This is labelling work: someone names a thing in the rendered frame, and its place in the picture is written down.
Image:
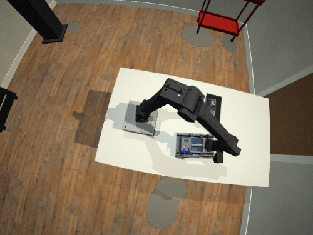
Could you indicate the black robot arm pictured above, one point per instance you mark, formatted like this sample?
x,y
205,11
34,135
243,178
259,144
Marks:
x,y
190,105

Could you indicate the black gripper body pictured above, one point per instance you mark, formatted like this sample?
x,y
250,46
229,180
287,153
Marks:
x,y
210,143

